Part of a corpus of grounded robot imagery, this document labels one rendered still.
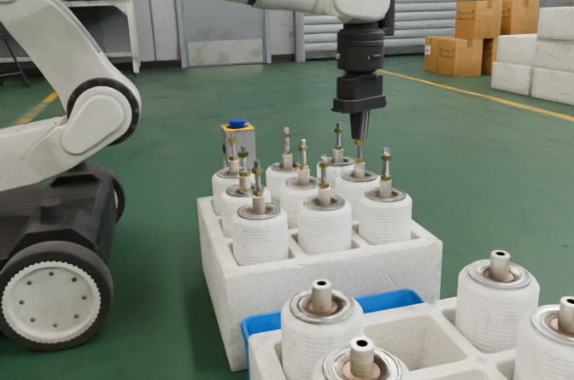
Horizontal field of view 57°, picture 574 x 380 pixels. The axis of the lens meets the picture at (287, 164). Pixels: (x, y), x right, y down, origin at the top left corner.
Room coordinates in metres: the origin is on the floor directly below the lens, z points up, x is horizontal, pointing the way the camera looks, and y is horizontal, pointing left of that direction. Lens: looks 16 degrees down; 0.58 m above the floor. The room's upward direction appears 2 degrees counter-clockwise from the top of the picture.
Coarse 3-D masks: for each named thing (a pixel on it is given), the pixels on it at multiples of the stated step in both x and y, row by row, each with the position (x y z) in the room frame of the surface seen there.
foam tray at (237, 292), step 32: (352, 224) 0.95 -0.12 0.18; (416, 224) 0.93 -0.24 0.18; (224, 256) 0.82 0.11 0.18; (320, 256) 0.81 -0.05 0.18; (352, 256) 0.81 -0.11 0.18; (384, 256) 0.82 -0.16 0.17; (416, 256) 0.84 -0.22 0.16; (224, 288) 0.76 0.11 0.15; (256, 288) 0.76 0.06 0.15; (288, 288) 0.78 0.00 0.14; (352, 288) 0.81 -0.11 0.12; (384, 288) 0.82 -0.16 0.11; (416, 288) 0.84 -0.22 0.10; (224, 320) 0.80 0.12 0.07
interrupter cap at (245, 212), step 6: (246, 204) 0.87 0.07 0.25; (270, 204) 0.87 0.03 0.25; (240, 210) 0.85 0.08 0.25; (246, 210) 0.85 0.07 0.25; (252, 210) 0.85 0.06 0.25; (270, 210) 0.85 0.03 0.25; (276, 210) 0.84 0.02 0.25; (240, 216) 0.82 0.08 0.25; (246, 216) 0.82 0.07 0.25; (252, 216) 0.82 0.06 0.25; (258, 216) 0.82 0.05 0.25; (264, 216) 0.82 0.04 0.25; (270, 216) 0.81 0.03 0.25; (276, 216) 0.82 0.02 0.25
